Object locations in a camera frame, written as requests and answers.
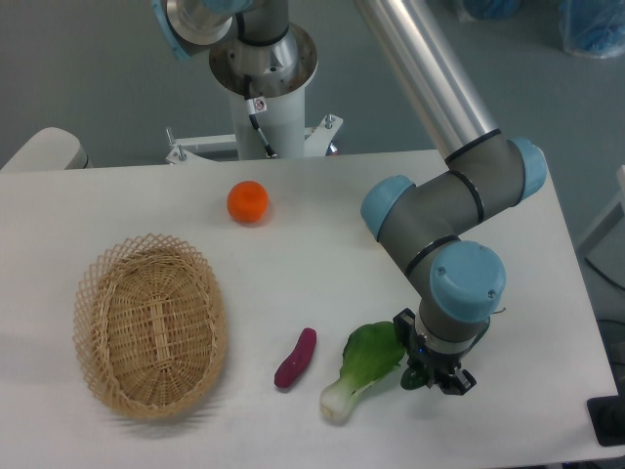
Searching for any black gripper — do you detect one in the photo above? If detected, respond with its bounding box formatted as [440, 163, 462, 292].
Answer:
[393, 308, 476, 396]

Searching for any dark green cucumber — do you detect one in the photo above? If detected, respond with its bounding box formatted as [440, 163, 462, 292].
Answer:
[400, 367, 428, 391]

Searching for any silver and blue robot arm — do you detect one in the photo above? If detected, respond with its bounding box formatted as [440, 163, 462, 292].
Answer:
[151, 1, 547, 395]

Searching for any green bok choy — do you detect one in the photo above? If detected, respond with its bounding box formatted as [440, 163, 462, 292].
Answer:
[319, 321, 405, 424]

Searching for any purple sweet potato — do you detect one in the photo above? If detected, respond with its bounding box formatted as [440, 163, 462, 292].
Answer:
[273, 327, 317, 390]

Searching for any black device at table edge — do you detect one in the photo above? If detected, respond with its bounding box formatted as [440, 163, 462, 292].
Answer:
[587, 396, 624, 447]

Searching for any orange tangerine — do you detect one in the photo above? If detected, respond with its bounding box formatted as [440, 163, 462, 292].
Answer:
[227, 181, 269, 223]

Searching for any woven wicker basket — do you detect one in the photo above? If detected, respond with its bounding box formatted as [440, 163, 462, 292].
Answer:
[73, 234, 228, 420]

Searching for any blue plastic bag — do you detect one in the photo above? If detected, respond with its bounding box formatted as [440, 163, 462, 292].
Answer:
[558, 0, 624, 59]

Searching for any white chair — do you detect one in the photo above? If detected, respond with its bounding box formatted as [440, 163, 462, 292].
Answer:
[1, 127, 93, 174]

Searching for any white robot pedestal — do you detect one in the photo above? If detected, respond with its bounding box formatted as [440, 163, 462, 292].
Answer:
[167, 23, 343, 164]

